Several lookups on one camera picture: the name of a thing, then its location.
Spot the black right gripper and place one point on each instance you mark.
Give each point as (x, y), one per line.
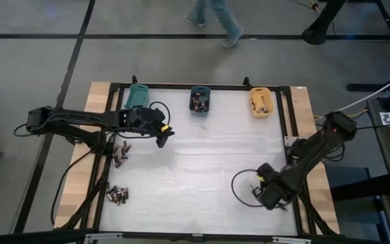
(274, 198)

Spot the black diagonal frame strut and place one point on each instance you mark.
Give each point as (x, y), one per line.
(90, 203)
(317, 217)

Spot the black desk leg frame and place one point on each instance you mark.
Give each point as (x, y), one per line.
(367, 87)

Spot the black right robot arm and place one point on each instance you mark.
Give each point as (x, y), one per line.
(317, 145)

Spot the silver frame bracket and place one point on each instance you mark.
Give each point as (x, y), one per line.
(291, 240)
(103, 236)

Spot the black overhead frame bar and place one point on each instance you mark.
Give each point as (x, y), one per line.
(29, 236)

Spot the wooden base board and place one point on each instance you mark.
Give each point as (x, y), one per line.
(76, 179)
(327, 210)

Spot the teal plastic bin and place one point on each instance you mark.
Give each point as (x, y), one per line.
(136, 96)

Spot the black corner bracket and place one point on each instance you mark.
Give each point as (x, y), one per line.
(246, 82)
(134, 80)

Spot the black floor stand post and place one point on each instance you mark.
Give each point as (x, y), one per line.
(320, 23)

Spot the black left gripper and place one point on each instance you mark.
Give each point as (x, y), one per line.
(157, 130)

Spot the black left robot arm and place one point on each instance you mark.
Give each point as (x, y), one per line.
(80, 117)

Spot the blue-grey plastic bin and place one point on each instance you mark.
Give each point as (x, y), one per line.
(200, 88)

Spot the person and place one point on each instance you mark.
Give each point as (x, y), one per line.
(222, 17)

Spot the yellow plastic bin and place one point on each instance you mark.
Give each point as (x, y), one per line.
(261, 91)

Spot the metal base plate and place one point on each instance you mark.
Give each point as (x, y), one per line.
(289, 140)

